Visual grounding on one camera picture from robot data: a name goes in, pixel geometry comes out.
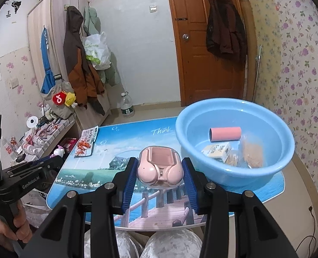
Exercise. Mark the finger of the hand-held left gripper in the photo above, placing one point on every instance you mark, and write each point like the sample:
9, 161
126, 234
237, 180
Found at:
54, 162

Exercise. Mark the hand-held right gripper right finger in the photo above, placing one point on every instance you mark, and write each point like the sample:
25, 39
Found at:
191, 185

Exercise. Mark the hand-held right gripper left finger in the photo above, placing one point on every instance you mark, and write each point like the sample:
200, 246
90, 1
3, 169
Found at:
128, 185

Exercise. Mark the pink earphone case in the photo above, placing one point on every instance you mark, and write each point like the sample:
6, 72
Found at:
159, 166

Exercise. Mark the red crayfish snack packet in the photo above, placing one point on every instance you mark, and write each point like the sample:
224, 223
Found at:
86, 142

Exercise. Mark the small yellow white box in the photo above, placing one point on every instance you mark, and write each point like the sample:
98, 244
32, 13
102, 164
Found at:
215, 150

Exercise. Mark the light blue plastic basin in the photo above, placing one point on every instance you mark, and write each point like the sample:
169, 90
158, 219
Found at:
191, 131

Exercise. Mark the pink roll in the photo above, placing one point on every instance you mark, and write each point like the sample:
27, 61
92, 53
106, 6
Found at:
224, 134

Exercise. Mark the clear box of toothpicks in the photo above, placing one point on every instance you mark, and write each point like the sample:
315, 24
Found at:
251, 150

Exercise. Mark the scenery printed desktop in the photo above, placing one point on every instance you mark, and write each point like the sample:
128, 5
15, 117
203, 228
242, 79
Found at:
94, 174

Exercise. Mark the person's left hand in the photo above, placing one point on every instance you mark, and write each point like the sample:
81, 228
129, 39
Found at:
3, 236

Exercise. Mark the pink white toy figure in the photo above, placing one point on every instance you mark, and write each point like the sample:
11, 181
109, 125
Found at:
59, 151

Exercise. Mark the red boxes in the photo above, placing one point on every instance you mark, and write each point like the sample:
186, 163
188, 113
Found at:
70, 143

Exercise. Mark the tile-pattern shelf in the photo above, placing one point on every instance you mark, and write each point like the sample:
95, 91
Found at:
55, 134

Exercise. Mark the grey cloth bag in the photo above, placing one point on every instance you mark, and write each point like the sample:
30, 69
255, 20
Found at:
58, 107

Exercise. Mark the person's patterned pants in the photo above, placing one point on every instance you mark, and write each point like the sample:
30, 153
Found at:
169, 243

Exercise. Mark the red round plush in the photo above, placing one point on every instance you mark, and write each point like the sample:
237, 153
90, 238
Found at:
59, 98

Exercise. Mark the yellow plush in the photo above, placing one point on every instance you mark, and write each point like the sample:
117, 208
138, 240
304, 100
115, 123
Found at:
70, 99

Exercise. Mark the large clear water bottle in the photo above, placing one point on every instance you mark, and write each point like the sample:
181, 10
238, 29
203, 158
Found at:
127, 107

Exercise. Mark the blue cloth bag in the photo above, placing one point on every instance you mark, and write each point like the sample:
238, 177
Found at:
46, 67

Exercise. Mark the brown and orange jacket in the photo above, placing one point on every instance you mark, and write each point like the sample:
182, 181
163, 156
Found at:
78, 67

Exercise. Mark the brown wooden door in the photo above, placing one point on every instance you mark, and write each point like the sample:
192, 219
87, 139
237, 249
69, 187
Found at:
196, 72

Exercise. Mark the white green plastic bag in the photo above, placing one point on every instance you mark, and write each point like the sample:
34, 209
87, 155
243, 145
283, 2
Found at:
98, 51

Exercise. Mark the beige wooden wardrobe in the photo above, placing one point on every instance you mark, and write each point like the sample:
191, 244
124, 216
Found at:
54, 18

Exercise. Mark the pale green jacket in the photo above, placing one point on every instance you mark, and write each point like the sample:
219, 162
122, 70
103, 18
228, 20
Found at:
90, 18

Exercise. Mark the round metal door knob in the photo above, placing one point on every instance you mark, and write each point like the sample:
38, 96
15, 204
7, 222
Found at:
185, 37

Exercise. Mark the dark brown jacket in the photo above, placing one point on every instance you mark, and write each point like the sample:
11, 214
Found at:
224, 27

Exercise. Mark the black world map sticker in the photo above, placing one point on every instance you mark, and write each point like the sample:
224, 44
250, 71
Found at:
15, 1

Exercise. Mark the beige wall socket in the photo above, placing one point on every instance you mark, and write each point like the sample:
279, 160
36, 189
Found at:
14, 82

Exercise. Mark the white wall switch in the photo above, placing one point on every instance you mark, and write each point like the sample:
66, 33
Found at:
153, 8

